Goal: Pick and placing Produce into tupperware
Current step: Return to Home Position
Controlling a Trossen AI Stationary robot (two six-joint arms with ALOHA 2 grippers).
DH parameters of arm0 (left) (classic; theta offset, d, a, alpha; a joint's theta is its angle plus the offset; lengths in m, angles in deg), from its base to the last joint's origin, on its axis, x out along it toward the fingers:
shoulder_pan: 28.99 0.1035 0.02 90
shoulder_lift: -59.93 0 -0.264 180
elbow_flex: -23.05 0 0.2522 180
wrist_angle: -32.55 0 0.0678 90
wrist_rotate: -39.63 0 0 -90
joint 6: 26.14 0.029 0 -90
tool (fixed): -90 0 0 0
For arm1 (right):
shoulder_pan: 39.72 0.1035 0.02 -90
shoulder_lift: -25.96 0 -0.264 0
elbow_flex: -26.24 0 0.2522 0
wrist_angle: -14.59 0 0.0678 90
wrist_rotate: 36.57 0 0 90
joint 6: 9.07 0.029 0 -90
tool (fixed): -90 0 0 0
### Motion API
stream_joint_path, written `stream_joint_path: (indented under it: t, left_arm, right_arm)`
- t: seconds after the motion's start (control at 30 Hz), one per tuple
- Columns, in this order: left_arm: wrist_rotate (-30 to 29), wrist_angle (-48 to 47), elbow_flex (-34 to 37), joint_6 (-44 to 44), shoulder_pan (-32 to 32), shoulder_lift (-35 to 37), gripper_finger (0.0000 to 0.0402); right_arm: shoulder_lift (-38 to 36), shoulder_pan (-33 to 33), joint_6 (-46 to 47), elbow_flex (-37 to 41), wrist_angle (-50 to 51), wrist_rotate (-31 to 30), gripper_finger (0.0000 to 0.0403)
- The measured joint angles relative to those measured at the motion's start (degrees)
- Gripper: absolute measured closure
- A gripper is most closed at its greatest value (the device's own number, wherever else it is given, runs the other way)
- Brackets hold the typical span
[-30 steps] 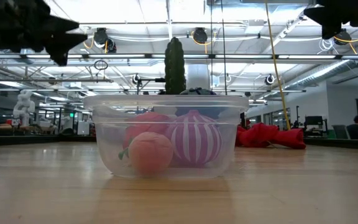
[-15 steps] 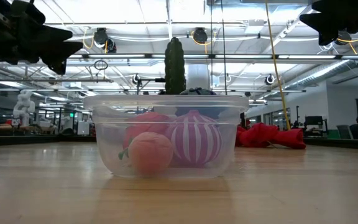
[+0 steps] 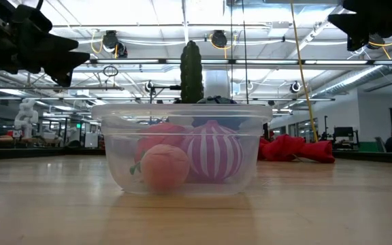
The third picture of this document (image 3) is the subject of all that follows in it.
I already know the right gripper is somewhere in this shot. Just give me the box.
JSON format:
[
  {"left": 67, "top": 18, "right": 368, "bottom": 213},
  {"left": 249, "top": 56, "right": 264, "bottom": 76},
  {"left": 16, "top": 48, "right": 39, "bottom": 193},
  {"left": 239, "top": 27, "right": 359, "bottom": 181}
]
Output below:
[{"left": 327, "top": 0, "right": 392, "bottom": 52}]

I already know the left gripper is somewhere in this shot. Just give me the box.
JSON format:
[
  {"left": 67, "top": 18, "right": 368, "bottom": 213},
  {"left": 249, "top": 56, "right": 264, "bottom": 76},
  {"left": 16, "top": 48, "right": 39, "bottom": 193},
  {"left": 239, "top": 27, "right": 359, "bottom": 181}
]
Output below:
[{"left": 0, "top": 0, "right": 91, "bottom": 88}]

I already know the large red fruit toy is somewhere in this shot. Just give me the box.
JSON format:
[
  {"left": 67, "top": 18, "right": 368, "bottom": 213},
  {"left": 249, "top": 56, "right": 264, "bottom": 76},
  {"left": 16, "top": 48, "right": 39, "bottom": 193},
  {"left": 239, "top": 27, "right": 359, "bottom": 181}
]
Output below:
[{"left": 133, "top": 122, "right": 192, "bottom": 164}]

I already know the pink peach toy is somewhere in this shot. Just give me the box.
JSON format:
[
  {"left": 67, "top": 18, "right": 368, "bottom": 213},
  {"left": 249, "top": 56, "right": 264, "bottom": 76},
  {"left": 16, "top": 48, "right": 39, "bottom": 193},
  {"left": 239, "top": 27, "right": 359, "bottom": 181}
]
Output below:
[{"left": 140, "top": 144, "right": 191, "bottom": 193}]

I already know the clear plastic tupperware container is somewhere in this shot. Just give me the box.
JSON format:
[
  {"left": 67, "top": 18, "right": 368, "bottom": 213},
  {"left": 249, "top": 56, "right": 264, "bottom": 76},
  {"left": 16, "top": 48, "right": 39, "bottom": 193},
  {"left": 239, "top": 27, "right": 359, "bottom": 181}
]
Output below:
[{"left": 91, "top": 103, "right": 274, "bottom": 196}]

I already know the black monitor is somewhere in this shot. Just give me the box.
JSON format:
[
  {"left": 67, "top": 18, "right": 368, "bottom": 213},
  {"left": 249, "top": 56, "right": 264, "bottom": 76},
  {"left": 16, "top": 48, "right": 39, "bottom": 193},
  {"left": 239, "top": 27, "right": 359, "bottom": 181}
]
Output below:
[{"left": 333, "top": 126, "right": 355, "bottom": 150}]

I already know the green cactus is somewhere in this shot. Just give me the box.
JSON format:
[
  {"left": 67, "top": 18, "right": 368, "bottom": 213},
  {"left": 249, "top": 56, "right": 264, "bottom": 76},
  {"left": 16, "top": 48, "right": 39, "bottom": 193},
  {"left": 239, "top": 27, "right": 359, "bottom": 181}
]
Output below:
[{"left": 179, "top": 39, "right": 205, "bottom": 104}]

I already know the red cloth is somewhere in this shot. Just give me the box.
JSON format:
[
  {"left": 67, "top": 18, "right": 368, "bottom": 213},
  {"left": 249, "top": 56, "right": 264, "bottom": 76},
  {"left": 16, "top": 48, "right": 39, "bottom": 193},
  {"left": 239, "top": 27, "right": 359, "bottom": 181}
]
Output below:
[{"left": 257, "top": 133, "right": 336, "bottom": 164}]

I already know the yellow hanging cable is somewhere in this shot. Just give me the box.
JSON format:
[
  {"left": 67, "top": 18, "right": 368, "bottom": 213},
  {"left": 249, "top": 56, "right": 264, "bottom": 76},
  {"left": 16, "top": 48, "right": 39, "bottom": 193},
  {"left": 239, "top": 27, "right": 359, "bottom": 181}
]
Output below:
[{"left": 289, "top": 0, "right": 319, "bottom": 143}]

